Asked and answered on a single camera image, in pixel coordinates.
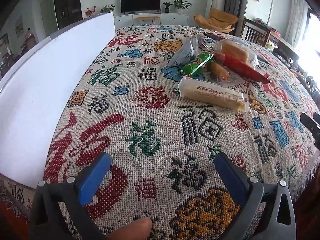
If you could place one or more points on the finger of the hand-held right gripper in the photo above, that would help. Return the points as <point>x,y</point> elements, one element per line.
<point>308,122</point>
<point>317,117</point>

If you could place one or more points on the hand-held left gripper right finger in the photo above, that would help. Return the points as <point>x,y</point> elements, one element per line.
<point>230,177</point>

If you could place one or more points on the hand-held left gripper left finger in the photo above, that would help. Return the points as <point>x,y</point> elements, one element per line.
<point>95,177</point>

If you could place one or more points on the red snack packet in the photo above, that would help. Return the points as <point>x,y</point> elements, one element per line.
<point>240,68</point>

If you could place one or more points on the pale wafer package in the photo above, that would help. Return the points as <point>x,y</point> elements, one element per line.
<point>210,92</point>

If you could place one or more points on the white storage box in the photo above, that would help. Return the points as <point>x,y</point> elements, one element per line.
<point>50,92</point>

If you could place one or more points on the orange sausage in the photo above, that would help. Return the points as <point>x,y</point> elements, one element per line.
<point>220,71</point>

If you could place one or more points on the clear bread package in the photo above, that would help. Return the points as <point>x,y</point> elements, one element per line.
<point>233,51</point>

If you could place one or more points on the green snack packet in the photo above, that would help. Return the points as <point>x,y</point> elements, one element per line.
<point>196,65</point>

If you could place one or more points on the grey white snack bag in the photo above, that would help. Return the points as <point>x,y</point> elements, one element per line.
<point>183,53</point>

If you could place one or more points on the person's left hand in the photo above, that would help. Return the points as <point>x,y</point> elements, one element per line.
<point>135,230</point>

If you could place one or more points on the printed woven blanket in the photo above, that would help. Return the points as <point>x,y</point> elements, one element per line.
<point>150,130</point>

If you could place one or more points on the wooden dining table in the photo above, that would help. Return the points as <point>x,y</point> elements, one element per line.
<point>282,43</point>

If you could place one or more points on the white curtain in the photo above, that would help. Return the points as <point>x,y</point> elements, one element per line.
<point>297,17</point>

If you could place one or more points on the dark wooden chair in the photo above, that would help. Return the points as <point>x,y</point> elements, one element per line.
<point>252,33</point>

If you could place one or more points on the orange lounge chair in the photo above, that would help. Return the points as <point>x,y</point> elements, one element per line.
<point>220,20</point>

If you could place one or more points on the red flower vase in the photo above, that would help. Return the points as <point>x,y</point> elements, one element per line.
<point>90,12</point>

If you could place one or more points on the white television cabinet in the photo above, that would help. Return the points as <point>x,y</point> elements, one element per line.
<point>175,18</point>

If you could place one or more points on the wooden stool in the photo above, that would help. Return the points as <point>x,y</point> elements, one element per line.
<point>147,17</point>

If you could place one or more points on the bushy green potted plant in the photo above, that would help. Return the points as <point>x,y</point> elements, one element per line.
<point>108,8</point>

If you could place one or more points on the large leafy potted plant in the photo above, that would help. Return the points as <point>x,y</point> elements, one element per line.
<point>181,5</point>

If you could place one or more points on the dark glass cabinet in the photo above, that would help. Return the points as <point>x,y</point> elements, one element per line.
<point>67,5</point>

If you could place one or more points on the black television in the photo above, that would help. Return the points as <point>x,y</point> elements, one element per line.
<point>140,2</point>

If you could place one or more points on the small potted plant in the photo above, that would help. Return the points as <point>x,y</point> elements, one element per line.
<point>167,7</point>

